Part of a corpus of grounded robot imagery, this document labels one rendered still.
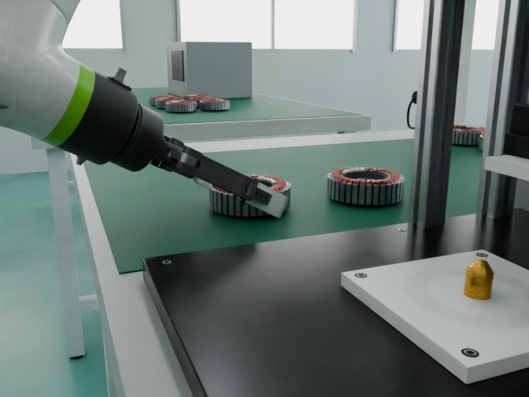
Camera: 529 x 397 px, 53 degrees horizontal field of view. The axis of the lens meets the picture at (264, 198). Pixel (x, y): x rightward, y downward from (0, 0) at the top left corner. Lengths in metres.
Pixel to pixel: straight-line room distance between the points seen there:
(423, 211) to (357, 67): 4.97
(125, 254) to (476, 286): 0.35
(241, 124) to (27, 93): 1.22
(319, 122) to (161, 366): 1.50
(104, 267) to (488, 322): 0.36
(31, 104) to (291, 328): 0.33
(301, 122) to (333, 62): 3.64
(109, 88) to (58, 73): 0.06
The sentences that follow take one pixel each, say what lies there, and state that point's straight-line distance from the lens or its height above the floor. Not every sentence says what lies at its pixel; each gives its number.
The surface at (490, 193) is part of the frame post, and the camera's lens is 0.68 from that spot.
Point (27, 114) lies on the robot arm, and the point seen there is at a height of 0.90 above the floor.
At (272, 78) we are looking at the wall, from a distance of 5.15.
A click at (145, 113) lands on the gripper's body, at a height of 0.89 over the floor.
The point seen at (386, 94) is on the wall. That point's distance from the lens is 5.77.
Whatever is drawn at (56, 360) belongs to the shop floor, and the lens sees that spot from 1.93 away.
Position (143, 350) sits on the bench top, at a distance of 0.42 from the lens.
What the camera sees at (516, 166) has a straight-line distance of 0.43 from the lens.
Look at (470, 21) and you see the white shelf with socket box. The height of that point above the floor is 1.04.
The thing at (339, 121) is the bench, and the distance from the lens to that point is 1.87.
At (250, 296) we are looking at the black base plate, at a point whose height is 0.77.
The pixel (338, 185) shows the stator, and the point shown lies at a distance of 0.76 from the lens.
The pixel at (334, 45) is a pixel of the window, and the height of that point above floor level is 1.03.
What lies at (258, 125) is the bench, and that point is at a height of 0.73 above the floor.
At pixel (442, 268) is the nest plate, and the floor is 0.78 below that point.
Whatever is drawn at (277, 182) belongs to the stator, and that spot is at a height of 0.78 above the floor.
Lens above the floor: 0.96
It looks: 15 degrees down
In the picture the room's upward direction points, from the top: straight up
